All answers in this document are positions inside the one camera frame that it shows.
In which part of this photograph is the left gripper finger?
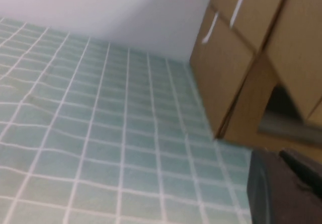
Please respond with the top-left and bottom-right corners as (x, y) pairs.
(247, 147), (322, 224)

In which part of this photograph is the cardboard shoe box holding shoe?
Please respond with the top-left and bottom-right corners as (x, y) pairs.
(208, 0), (322, 124)

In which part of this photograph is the cardboard shoe box, empty window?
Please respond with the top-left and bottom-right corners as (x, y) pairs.
(189, 4), (322, 157)

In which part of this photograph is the green checkered tablecloth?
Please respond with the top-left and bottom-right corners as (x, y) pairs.
(0, 17), (253, 224)

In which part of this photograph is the white handle, empty shoe box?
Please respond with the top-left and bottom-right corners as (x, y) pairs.
(202, 12), (220, 44)

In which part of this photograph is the white handle, box with shoe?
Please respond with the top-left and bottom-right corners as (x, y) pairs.
(229, 0), (247, 29)

